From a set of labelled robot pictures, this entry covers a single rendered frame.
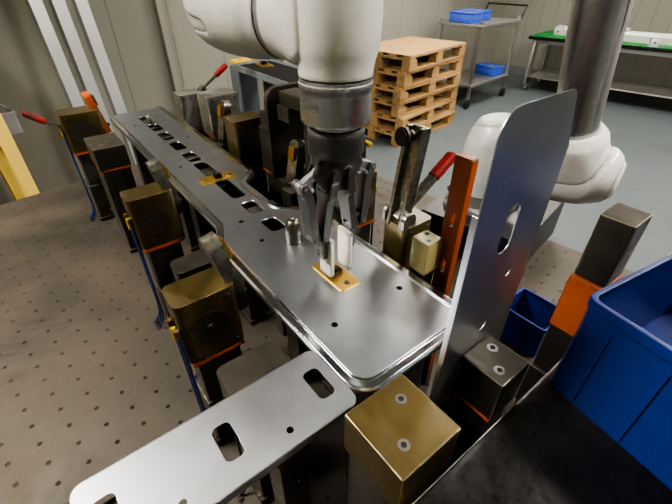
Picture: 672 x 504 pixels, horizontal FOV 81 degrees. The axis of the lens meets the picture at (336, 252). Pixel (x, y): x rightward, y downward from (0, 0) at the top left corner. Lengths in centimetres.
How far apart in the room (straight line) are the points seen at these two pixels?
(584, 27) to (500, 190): 68
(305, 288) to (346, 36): 36
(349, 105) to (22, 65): 277
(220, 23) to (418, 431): 50
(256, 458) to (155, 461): 10
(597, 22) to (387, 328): 69
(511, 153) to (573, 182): 82
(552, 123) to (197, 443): 45
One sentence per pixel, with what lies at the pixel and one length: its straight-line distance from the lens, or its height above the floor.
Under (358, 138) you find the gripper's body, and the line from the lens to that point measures 51.
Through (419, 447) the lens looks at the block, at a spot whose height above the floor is 106.
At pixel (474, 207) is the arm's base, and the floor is 84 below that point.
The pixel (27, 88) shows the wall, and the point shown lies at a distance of 316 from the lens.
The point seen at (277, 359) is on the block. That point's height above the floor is 98.
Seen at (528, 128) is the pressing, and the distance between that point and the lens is 32.
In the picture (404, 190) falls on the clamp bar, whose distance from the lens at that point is 68.
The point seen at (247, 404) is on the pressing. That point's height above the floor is 100.
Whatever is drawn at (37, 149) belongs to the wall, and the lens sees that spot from 323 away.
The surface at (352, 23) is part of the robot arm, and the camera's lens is 46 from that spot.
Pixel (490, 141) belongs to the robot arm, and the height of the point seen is 104.
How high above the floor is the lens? 141
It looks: 36 degrees down
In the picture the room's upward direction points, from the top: straight up
